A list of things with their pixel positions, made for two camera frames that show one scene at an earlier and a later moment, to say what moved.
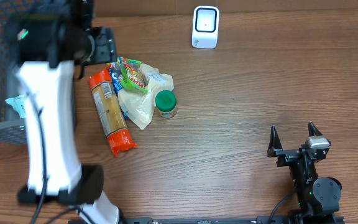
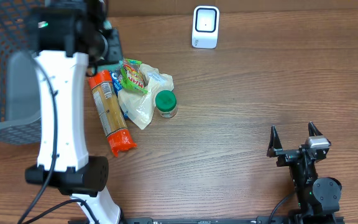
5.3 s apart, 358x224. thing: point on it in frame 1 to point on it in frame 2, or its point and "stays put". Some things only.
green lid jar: [166, 102] stays put
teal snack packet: [18, 103] to [111, 66]
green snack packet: [131, 74] stays put
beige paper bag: [138, 106] stays put
